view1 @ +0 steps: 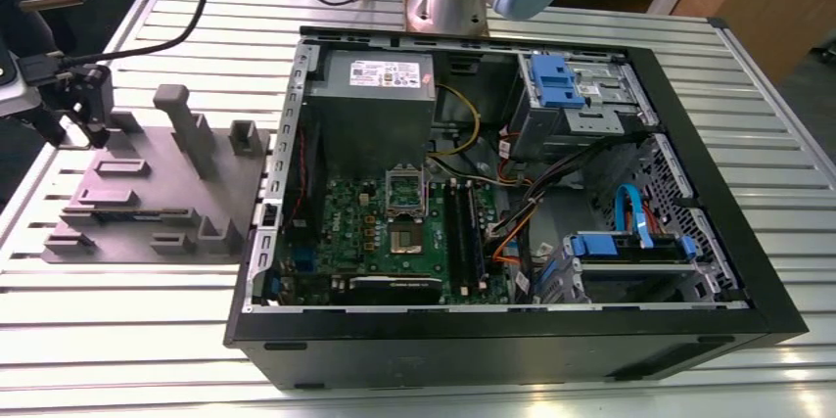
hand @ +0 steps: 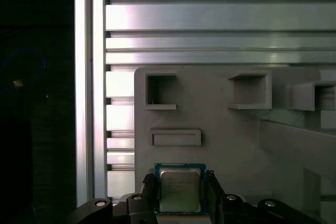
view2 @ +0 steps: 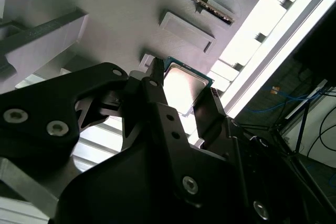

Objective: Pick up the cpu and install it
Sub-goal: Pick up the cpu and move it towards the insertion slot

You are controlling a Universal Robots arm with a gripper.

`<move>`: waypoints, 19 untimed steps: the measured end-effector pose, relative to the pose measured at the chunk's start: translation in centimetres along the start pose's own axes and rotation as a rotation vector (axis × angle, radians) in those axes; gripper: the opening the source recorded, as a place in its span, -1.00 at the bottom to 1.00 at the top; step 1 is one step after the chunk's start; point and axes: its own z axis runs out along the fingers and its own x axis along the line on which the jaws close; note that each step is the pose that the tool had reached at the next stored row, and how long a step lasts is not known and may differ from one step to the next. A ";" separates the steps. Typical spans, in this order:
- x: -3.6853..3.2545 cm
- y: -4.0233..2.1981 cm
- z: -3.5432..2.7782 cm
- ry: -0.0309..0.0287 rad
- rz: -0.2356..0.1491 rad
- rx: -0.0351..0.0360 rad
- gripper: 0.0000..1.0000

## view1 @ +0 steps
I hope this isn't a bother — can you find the grey parts rack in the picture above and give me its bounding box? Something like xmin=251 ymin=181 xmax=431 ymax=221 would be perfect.
xmin=39 ymin=83 xmax=276 ymax=265

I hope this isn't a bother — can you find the yellow wire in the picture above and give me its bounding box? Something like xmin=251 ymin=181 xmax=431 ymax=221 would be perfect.
xmin=430 ymin=83 xmax=483 ymax=159

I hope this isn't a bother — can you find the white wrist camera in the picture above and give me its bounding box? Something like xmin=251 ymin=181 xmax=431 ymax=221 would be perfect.
xmin=0 ymin=48 xmax=42 ymax=118

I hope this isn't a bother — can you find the RAM stick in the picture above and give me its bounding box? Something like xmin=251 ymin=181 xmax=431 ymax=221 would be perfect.
xmin=91 ymin=210 xmax=168 ymax=221
xmin=466 ymin=180 xmax=490 ymax=291

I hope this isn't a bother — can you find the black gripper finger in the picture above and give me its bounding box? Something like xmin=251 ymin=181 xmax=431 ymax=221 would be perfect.
xmin=63 ymin=63 xmax=114 ymax=151
xmin=30 ymin=107 xmax=68 ymax=147

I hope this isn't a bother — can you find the black graphics card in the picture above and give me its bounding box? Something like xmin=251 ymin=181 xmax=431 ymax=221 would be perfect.
xmin=330 ymin=274 xmax=444 ymax=306

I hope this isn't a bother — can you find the red and orange wire bundle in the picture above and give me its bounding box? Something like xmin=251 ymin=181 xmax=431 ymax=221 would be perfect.
xmin=494 ymin=159 xmax=526 ymax=188

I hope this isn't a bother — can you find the blue plastic drive latch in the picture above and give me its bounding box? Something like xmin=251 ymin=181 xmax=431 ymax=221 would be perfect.
xmin=531 ymin=53 xmax=588 ymax=110

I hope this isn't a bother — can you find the black PC case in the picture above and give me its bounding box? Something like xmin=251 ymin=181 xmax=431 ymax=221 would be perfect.
xmin=223 ymin=23 xmax=811 ymax=388

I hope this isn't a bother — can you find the grey power supply unit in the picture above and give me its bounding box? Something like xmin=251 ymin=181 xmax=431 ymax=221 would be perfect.
xmin=304 ymin=49 xmax=438 ymax=169

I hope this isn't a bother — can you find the green motherboard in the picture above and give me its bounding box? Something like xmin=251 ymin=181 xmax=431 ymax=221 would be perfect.
xmin=271 ymin=173 xmax=519 ymax=307

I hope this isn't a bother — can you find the metal drive cage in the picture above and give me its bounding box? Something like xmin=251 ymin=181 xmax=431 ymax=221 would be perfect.
xmin=508 ymin=49 xmax=660 ymax=161

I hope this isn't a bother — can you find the CPU socket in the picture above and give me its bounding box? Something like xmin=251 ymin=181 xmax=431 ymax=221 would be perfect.
xmin=386 ymin=214 xmax=430 ymax=260

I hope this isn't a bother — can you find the black RAM slot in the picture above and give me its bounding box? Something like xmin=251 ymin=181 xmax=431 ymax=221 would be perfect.
xmin=446 ymin=180 xmax=466 ymax=293
xmin=459 ymin=180 xmax=483 ymax=292
xmin=451 ymin=180 xmax=474 ymax=293

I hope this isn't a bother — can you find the metal disk bay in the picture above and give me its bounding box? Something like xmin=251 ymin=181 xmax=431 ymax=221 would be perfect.
xmin=535 ymin=236 xmax=750 ymax=305

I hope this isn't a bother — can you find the metal socket cover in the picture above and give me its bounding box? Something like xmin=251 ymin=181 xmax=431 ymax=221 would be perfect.
xmin=387 ymin=166 xmax=431 ymax=217

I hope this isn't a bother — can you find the white and black wire bundle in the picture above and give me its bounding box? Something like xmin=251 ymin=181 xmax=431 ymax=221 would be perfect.
xmin=427 ymin=153 xmax=528 ymax=189

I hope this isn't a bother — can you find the hard disk in blue carrier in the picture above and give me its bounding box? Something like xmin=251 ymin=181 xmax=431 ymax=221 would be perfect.
xmin=566 ymin=231 xmax=699 ymax=263

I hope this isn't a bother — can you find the blue flat wire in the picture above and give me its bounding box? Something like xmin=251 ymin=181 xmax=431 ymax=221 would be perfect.
xmin=615 ymin=182 xmax=656 ymax=249

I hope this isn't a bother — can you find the black cable bundle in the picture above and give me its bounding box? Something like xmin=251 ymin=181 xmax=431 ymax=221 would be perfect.
xmin=492 ymin=133 xmax=648 ymax=238

